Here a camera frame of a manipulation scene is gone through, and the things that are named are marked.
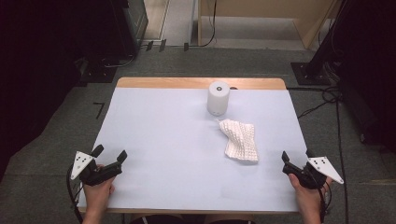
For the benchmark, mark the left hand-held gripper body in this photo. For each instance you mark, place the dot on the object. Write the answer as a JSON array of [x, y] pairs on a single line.
[[93, 175]]

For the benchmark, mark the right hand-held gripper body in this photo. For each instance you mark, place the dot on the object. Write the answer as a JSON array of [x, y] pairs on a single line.
[[323, 168]]

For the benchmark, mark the white waffle cloth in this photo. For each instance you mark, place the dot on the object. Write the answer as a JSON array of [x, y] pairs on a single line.
[[241, 140]]

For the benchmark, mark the white cylinder device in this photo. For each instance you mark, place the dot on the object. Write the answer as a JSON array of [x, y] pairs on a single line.
[[218, 99]]

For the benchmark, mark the person's left hand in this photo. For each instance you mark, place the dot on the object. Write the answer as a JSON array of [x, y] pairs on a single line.
[[98, 196]]

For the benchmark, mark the person's right hand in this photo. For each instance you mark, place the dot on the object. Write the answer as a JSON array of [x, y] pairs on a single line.
[[309, 199]]

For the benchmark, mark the pale blue table mat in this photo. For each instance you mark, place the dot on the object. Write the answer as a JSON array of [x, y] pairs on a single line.
[[162, 124]]

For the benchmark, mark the black curtain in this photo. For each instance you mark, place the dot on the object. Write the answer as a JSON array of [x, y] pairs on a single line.
[[31, 77], [373, 62]]

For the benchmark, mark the black cabinet with glass side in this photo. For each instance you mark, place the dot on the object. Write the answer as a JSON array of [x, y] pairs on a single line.
[[124, 31]]

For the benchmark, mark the light wooden cabinet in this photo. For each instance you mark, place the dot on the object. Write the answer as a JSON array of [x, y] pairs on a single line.
[[264, 7]]

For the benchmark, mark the black stand base plate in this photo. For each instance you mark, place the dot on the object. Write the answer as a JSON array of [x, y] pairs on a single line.
[[99, 74], [302, 76]]

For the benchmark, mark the black stand post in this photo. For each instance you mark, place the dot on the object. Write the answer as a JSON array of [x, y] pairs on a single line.
[[323, 46]]

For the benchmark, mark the black floor bracket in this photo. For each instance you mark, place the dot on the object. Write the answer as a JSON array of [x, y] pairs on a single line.
[[162, 45], [149, 46], [186, 47]]

